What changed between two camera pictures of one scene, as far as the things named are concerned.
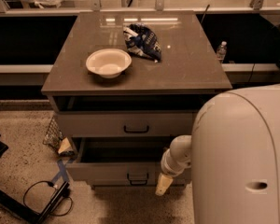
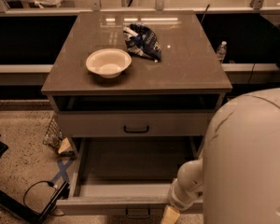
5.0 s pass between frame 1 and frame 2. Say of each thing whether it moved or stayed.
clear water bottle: stayed
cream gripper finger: moved
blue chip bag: stayed
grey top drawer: stayed
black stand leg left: stayed
